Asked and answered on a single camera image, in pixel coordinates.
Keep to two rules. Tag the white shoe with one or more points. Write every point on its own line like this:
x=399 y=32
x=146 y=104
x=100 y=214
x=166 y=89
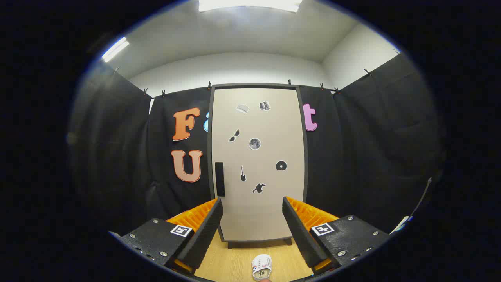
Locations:
x=261 y=266

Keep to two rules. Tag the narrow ceiling light strip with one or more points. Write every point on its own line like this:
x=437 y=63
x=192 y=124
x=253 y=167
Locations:
x=114 y=50

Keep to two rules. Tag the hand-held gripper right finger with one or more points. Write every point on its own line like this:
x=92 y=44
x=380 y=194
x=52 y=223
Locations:
x=299 y=231

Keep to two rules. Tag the white and green item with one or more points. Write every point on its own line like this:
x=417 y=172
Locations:
x=401 y=225

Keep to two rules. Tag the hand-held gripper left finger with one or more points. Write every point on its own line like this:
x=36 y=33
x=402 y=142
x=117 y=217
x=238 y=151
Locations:
x=207 y=231

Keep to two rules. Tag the grey shoe cabinet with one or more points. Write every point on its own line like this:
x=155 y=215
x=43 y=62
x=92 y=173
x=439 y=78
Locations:
x=235 y=245

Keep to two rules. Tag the beige shoe cabinet door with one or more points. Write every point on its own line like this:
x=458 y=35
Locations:
x=266 y=129

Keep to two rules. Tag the black backdrop cloth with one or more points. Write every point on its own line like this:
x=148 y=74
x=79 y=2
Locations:
x=352 y=156

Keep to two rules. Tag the wide ceiling light panel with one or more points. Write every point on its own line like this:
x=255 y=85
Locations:
x=250 y=4

